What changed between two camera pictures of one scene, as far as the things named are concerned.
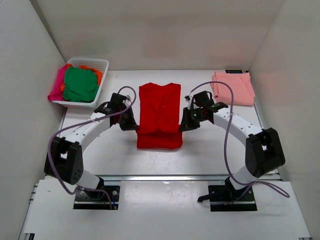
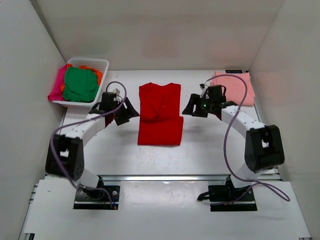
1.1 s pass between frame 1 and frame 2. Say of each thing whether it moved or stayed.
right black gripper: moved
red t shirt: stayed
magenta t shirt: stayed
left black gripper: moved
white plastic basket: stayed
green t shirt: stayed
